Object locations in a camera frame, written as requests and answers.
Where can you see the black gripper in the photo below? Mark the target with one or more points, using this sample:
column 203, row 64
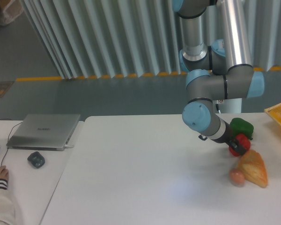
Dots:
column 224, row 135

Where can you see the red bell pepper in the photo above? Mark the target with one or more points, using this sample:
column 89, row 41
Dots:
column 244, row 141

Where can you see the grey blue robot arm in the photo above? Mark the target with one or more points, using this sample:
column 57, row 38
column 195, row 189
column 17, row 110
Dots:
column 215, row 72

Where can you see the cream striped sleeve forearm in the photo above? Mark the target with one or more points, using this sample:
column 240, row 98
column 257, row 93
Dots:
column 7, row 205

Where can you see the green bell pepper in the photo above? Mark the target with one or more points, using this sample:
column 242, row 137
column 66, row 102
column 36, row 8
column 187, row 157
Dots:
column 240, row 126

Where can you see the golden pastry bread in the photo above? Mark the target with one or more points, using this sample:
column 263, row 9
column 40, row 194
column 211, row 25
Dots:
column 252, row 165

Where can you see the brown egg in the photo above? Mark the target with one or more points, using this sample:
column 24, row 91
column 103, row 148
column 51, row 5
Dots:
column 237, row 177

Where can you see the grey folding partition screen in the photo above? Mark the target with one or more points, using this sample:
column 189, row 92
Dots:
column 112, row 38

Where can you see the silver closed laptop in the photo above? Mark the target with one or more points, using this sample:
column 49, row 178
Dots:
column 44, row 132

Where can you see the dark grey computer mouse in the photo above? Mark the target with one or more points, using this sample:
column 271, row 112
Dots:
column 36, row 159

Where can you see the white side desk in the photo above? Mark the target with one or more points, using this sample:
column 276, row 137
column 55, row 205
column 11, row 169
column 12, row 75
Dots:
column 32, row 188

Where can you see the cardboard box with wrap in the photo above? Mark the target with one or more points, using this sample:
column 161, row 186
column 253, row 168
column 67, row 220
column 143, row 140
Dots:
column 9, row 11

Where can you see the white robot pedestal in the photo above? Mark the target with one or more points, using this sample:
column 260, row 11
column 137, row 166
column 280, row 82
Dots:
column 228, row 106

